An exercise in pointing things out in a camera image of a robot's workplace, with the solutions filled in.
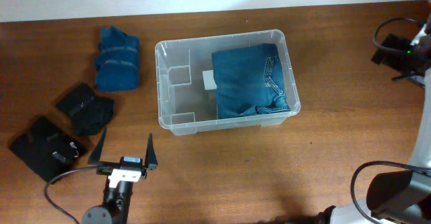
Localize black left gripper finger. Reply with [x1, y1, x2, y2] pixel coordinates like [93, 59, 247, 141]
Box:
[144, 133, 158, 170]
[88, 128, 107, 165]

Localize dark blue taped knit garment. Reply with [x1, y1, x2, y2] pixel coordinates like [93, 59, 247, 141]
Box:
[94, 26, 140, 91]

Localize medium blue jeans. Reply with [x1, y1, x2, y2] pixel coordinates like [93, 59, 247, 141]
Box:
[211, 43, 290, 119]

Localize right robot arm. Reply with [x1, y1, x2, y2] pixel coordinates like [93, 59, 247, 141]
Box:
[155, 30, 430, 223]

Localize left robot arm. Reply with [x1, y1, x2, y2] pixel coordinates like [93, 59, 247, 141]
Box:
[81, 129, 146, 224]

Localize small black folded garment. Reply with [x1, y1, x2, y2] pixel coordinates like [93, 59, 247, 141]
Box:
[55, 83, 115, 136]

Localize large black folded garment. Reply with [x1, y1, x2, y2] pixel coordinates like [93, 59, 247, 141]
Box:
[9, 116, 87, 182]

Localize clear plastic storage bin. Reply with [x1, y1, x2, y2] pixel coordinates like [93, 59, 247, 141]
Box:
[155, 30, 301, 136]

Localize white label in bin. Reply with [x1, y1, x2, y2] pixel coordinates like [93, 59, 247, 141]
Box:
[202, 70, 217, 90]

